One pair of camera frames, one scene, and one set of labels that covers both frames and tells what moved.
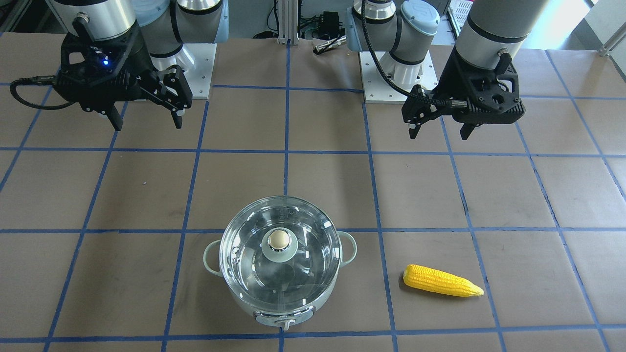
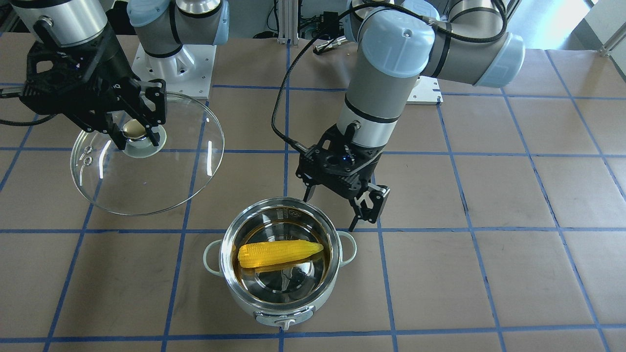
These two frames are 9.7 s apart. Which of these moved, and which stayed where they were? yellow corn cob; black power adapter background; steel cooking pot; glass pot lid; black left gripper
Moved: glass pot lid; black left gripper; yellow corn cob
Stayed: steel cooking pot; black power adapter background
